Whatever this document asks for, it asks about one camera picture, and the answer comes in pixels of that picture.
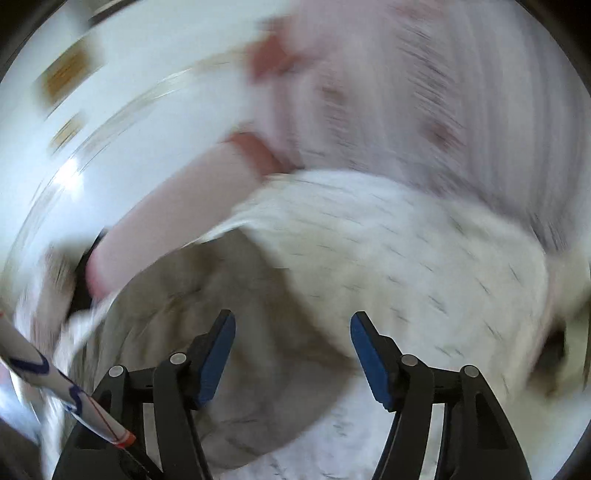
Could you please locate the striped floral pillow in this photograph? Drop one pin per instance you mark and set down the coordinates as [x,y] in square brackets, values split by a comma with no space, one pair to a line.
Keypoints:
[55,277]

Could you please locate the pink bolster cushion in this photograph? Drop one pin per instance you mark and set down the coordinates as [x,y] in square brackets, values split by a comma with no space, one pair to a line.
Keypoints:
[175,203]

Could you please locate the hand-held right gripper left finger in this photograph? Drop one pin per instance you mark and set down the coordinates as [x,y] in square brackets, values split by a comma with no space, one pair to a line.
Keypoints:
[214,364]

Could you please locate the olive hooded puffer jacket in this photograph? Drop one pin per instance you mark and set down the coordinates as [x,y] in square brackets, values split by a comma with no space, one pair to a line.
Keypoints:
[258,323]

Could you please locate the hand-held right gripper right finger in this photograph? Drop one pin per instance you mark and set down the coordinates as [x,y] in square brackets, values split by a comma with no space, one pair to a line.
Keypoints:
[371,364]

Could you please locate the striped floral back cushion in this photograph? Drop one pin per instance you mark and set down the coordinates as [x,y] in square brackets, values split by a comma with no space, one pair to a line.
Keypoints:
[415,92]

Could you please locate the beige double wall switch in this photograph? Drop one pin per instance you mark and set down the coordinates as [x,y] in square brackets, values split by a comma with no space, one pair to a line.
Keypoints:
[67,131]

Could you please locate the white floral bedsheet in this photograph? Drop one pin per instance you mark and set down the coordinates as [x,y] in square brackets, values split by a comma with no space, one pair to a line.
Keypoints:
[392,240]

